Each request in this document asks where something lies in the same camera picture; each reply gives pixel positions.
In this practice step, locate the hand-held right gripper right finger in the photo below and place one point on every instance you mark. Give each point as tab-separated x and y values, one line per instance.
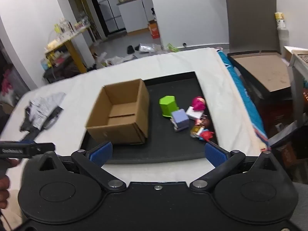
214	155

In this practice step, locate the blue printed blanket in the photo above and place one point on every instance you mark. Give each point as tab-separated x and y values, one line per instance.
250	110

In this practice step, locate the grey garment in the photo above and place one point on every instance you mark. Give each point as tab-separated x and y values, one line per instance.
43	105

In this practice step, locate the orange cardboard box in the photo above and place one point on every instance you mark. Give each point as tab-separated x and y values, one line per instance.
154	31

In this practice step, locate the clear plastic bag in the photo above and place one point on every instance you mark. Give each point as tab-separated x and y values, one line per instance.
160	48

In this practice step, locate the red figurine with yellow jar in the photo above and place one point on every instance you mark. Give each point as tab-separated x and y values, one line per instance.
205	134

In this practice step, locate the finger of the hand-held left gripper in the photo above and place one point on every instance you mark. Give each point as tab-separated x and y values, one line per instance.
28	139

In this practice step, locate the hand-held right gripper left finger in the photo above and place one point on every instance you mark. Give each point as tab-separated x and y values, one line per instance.
101	152

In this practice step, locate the white cabinet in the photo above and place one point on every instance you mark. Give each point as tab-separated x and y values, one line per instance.
132	16

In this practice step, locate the silver foil bag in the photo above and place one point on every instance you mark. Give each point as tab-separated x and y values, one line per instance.
146	47

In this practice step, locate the brown-haired doll with pink hat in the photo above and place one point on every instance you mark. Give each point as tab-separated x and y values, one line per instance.
204	122

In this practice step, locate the teal tissue box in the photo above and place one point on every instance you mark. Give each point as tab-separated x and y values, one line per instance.
45	64

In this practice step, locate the green hexagonal cup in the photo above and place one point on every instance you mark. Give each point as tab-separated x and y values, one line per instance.
167	105

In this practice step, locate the white charger plug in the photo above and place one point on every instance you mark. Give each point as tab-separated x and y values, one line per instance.
192	113

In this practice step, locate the purple cube toy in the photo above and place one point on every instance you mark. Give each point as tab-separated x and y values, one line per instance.
180	120

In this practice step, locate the black shallow tray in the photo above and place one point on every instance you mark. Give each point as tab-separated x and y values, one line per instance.
168	146

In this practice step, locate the white sack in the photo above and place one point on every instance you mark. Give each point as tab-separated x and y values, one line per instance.
7	99

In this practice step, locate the person's left hand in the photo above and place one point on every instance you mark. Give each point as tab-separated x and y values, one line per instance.
3	192

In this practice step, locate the black box with brown board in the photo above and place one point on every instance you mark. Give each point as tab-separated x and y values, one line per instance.
262	72

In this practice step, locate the white plastic container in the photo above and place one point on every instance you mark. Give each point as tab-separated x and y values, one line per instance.
282	41

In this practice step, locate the pink plush item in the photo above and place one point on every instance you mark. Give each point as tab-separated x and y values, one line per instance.
6	84

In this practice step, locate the yellow-legged table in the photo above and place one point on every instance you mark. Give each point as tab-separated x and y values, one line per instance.
74	55

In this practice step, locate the green plastic bag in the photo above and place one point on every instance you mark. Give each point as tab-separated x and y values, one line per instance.
172	48

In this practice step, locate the grey refrigerator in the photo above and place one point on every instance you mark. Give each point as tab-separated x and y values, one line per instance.
110	9

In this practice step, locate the brown cardboard box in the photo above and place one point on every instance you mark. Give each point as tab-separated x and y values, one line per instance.
125	131

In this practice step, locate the white plastic bag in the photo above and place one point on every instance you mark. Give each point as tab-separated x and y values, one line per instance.
118	60

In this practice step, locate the yellow and white package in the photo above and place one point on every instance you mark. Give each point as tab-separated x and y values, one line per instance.
279	19

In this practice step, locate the grey-brown chair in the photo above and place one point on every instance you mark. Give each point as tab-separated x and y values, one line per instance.
252	21

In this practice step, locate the pink hooded figurine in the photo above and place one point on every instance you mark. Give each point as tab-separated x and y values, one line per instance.
197	103

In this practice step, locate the white side table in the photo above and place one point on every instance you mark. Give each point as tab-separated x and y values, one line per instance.
297	77

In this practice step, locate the black cap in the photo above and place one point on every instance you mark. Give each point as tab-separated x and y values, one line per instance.
131	49

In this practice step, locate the cluster of jars and bottles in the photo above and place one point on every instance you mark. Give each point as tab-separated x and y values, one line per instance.
67	25

